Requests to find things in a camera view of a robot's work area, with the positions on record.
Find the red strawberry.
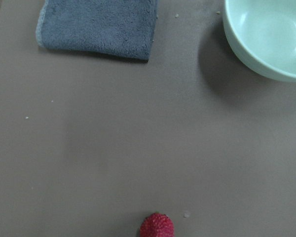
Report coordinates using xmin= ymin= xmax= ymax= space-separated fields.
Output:
xmin=139 ymin=212 xmax=175 ymax=237

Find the mint green bowl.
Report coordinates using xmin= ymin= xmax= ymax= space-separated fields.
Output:
xmin=222 ymin=0 xmax=296 ymax=82

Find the grey folded cloth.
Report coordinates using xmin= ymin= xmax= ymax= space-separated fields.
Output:
xmin=36 ymin=0 xmax=158 ymax=61

